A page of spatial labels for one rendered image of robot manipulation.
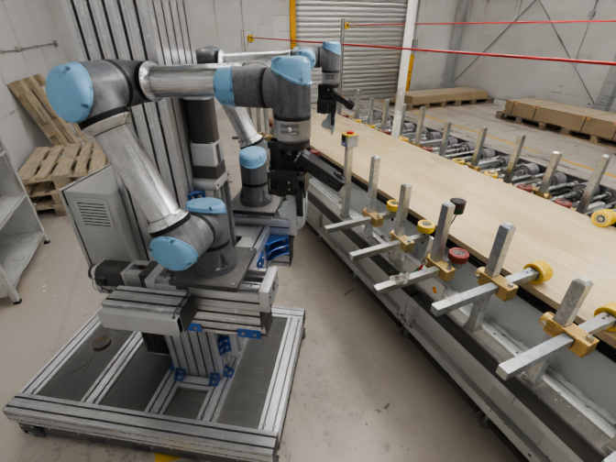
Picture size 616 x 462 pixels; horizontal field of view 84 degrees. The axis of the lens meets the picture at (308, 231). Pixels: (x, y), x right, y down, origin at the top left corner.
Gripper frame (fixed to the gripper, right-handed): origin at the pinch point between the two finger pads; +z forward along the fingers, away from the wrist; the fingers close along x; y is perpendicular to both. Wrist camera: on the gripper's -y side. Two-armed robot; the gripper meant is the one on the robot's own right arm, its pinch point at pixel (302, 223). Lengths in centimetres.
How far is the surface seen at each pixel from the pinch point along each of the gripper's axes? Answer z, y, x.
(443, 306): 35, -42, -16
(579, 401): 69, -93, -13
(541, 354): 35, -65, -1
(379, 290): 46, -24, -33
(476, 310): 51, -60, -33
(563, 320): 32, -74, -12
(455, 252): 41, -55, -57
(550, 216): 41, -110, -97
